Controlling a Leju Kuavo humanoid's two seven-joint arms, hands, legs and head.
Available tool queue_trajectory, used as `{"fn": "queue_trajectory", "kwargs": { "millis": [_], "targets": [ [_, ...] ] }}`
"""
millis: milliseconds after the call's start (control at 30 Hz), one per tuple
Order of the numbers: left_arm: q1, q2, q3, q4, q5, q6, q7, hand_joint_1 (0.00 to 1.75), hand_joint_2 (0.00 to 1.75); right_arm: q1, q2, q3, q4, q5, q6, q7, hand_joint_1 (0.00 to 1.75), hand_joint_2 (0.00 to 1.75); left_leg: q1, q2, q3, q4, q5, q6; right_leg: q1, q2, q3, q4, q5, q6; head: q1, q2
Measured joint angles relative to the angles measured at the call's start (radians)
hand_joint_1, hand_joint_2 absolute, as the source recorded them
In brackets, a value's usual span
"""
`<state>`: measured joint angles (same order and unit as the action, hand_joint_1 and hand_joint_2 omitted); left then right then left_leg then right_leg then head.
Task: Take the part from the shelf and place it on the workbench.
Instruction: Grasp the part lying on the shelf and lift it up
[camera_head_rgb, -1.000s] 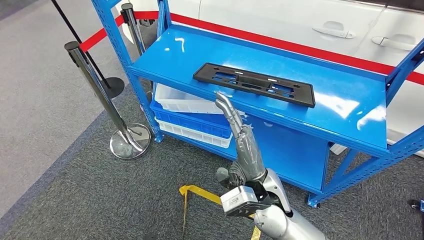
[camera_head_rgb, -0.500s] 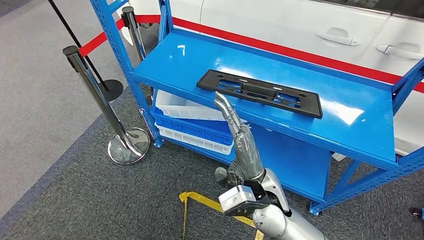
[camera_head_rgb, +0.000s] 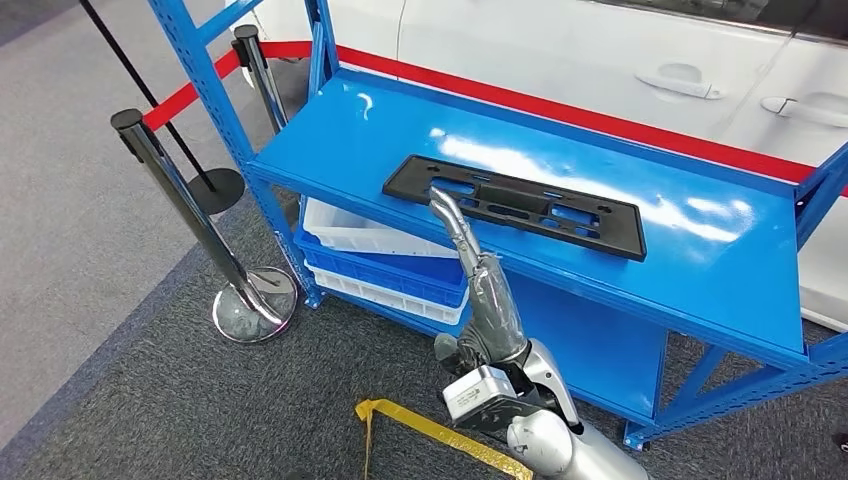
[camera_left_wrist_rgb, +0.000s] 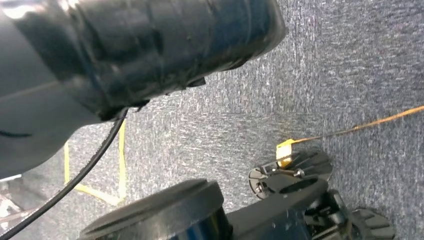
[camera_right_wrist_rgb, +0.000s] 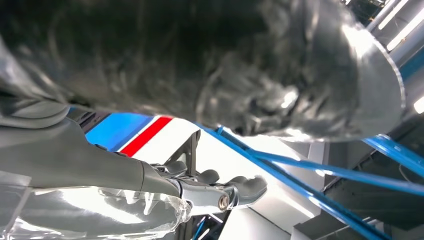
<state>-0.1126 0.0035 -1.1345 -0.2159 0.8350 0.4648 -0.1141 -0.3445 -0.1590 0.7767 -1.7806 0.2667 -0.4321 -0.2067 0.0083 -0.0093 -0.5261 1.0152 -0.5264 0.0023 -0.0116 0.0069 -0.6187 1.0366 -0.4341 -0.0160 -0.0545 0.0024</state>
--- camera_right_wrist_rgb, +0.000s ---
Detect white car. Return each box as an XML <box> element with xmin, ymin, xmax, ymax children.
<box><xmin>132</xmin><ymin>117</ymin><xmax>327</xmax><ymax>240</ymax></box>

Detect blue metal shelf rack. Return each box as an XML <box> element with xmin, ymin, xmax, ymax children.
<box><xmin>84</xmin><ymin>43</ymin><xmax>424</xmax><ymax>240</ymax></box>

